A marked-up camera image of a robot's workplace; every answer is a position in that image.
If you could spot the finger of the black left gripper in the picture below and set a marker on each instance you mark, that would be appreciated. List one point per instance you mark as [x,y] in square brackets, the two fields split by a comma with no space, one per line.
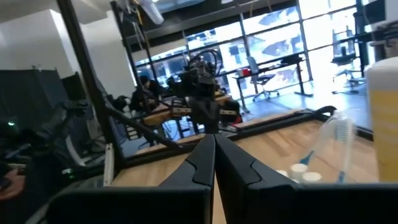
[200,113]
[212,115]

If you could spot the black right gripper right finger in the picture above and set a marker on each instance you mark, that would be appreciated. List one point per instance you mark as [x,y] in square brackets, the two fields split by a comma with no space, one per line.
[280,205]

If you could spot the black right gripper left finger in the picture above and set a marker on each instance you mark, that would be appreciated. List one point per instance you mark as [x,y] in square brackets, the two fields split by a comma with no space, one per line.
[186,202]

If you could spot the teal mouthwash bottle white cap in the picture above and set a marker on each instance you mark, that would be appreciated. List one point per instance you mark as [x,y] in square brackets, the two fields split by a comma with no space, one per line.
[281,173]
[298,170]
[311,177]

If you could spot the blue white toothbrush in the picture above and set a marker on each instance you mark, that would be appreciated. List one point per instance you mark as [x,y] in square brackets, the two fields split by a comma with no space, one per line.
[306,158]
[343,133]

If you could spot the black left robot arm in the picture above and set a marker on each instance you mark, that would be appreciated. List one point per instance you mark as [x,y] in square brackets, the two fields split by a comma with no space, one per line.
[175,85]

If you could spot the wooden desk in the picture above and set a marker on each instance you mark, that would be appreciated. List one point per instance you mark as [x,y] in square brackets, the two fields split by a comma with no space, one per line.
[155,117]

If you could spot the red container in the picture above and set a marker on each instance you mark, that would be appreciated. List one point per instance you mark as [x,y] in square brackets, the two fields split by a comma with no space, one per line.
[245,72]

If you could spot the person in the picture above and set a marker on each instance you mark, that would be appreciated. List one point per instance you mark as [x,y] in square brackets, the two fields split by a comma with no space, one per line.
[146,93]

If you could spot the grey office chair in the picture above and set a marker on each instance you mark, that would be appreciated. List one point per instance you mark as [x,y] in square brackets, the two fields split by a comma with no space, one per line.
[259,77]

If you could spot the clear acrylic organizer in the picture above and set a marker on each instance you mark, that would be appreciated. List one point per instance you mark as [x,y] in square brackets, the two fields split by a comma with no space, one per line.
[323,146]

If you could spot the black desk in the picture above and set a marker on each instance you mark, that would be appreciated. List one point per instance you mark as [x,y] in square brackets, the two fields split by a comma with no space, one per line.
[280,60]

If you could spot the white tube lamp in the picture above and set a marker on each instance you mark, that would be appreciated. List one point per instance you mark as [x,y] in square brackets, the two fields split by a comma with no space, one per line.
[152,11]

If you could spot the yellow wipes canister white lid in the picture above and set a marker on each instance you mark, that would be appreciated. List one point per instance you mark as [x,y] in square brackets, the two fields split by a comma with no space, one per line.
[384,124]

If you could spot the black office chair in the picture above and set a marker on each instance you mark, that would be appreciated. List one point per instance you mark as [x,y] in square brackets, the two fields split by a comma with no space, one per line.
[345,59]

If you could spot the dark blue partition panel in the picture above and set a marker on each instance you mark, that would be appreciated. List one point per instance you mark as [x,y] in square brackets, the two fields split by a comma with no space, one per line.
[31,90]

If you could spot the white strip on frame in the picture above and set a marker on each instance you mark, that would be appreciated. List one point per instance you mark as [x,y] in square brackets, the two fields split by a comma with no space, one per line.
[109,165]

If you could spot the black aluminium table frame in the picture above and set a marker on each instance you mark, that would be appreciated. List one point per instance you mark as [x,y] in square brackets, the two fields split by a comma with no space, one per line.
[90,77]

